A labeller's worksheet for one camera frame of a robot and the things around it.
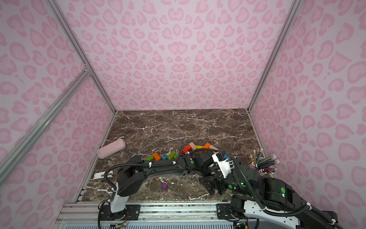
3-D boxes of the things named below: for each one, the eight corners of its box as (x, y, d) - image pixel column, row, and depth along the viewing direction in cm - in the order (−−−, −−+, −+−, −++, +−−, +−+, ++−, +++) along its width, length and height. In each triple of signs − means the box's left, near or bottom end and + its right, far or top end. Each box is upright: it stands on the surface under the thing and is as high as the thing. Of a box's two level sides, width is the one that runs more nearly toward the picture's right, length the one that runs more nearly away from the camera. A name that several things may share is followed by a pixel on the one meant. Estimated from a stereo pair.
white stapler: (95, 179, 86) (93, 178, 84) (96, 174, 89) (94, 172, 86) (112, 177, 87) (110, 175, 85) (113, 172, 89) (111, 170, 87)
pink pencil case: (101, 161, 94) (98, 158, 91) (99, 152, 98) (96, 149, 95) (127, 148, 100) (125, 145, 97) (124, 140, 104) (122, 137, 101)
